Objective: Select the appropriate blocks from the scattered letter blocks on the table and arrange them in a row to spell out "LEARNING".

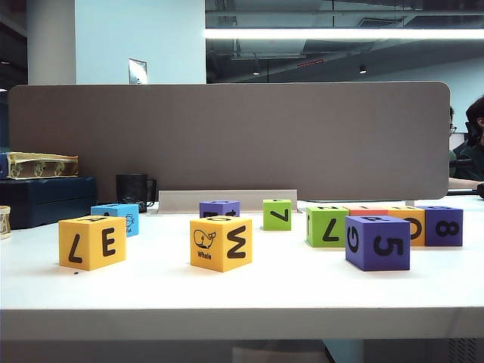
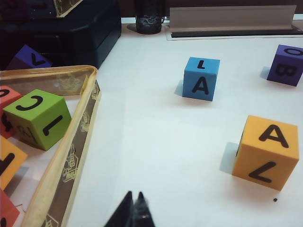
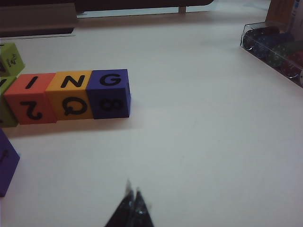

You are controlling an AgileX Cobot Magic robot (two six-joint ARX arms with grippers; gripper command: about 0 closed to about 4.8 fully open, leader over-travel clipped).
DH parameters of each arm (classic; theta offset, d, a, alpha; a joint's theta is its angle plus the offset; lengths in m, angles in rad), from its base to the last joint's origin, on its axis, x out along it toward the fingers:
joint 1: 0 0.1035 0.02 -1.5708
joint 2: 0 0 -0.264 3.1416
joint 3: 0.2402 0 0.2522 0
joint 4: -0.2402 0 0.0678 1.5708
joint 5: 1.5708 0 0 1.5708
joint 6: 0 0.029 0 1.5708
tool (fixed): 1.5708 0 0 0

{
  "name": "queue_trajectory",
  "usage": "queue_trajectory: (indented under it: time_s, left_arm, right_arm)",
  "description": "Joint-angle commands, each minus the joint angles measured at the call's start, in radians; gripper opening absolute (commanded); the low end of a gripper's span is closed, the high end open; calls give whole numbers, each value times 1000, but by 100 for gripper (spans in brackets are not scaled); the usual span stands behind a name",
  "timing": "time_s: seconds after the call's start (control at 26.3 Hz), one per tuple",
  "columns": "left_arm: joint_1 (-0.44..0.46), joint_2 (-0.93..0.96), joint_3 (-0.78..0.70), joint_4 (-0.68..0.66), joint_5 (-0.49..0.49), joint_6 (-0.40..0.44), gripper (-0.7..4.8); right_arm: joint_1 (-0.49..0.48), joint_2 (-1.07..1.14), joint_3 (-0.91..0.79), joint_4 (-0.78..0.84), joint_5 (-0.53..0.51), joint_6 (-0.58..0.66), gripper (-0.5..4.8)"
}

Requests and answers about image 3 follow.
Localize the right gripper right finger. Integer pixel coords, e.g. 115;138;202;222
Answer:
132;186;156;227

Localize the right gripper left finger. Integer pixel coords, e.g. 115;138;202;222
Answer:
104;178;135;227

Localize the purple block with 8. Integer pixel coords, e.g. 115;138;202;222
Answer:
85;69;131;120

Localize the purple block with 5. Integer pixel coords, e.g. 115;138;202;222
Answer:
0;127;21;198

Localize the yellow block with Q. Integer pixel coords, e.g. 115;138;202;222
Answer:
45;70;95;121

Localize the green block letter N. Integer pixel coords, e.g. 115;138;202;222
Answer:
0;75;18;128

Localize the red-orange block with 2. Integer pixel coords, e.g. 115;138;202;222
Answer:
3;72;57;125

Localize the green block letter E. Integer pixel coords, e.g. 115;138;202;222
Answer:
0;42;26;77

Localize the clear plastic chip box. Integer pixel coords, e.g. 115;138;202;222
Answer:
240;22;303;88

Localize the brown desk divider panel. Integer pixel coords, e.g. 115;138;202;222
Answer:
0;0;272;12

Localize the brown box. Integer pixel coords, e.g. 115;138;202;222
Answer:
265;0;295;26

